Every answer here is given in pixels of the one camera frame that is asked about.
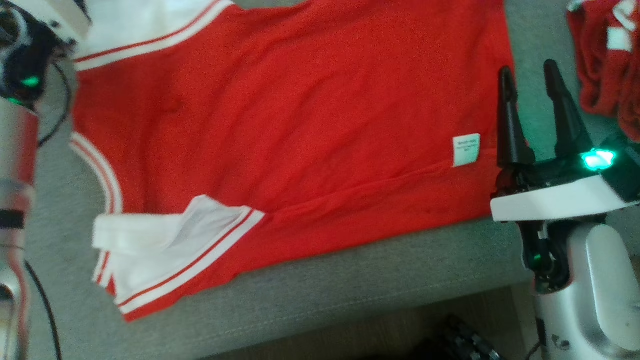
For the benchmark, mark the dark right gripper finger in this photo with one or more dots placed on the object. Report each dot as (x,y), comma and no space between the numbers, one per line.
(510,130)
(567,125)

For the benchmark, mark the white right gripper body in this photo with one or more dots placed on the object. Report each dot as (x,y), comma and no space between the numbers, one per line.
(550,197)

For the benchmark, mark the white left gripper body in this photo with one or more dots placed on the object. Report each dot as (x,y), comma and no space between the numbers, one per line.
(60,17)

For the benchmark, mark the red shorts with white stripe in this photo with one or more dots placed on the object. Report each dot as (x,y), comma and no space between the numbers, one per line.
(605,75)

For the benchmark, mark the red jersey with white trim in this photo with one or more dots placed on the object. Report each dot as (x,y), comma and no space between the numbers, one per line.
(300,125)

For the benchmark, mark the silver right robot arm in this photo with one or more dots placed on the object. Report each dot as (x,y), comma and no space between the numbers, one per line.
(595,290)

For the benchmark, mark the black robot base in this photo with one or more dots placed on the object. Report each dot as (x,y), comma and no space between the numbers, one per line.
(460,342)

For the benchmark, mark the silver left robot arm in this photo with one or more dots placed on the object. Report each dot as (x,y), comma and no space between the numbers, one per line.
(15,165)

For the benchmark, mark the grey sofa seat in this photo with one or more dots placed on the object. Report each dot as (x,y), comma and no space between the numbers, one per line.
(310,300)

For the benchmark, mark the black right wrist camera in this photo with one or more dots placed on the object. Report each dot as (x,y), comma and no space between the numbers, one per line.
(627,170)

